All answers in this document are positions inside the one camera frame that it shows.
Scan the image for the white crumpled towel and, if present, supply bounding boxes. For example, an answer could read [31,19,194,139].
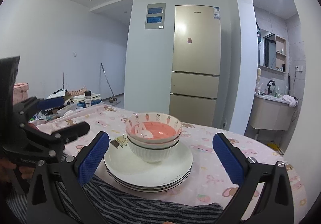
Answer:
[282,95,299,107]

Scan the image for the white plate with cat print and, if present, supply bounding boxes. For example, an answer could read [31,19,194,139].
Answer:
[103,134,194,185]

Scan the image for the white ribbed bowl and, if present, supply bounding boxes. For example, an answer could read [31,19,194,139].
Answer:
[127,136,180,164]

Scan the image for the person's left hand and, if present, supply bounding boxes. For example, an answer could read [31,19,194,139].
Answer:
[0,159,35,180]

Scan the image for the mirror cabinet with shelves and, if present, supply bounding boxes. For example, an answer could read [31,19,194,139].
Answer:
[258,29,287,72]

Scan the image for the mop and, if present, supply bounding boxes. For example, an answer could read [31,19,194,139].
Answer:
[100,63,117,102]

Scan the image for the white plate with cartoon animals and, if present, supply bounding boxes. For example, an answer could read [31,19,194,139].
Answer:
[104,161,193,189]
[105,165,193,192]

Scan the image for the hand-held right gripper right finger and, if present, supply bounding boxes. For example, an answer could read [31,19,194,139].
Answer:
[213,132,294,224]

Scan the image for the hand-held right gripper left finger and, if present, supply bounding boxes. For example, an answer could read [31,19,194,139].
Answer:
[26,131,110,224]

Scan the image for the gold three-door fridge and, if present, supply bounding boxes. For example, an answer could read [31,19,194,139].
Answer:
[169,5,221,128]

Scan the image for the black faucet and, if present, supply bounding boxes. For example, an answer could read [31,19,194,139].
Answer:
[266,80,275,96]

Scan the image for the pink storage box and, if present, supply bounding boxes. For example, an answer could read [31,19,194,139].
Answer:
[14,83,30,104]

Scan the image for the yellow tool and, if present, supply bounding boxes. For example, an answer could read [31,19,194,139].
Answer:
[267,142,284,155]

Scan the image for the pink toothed rack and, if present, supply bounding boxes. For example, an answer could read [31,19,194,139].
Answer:
[70,86,88,96]

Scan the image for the pink carrot print bowl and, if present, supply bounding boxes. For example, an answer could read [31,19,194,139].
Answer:
[126,131,181,150]
[125,113,182,140]

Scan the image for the grey striped cloth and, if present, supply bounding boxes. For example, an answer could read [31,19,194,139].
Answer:
[5,152,223,224]

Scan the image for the grey wall panel blue screens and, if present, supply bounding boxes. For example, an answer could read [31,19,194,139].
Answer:
[144,2,166,30]

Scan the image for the beige vanity cabinet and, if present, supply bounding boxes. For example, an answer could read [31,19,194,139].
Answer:
[251,93,298,131]

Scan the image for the blue and white box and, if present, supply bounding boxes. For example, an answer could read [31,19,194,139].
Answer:
[71,93,103,108]

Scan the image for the pink printed blanket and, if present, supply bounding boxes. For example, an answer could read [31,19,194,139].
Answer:
[29,103,308,224]

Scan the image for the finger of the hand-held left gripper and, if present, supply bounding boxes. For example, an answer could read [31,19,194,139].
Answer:
[22,121,90,148]
[14,95,69,124]

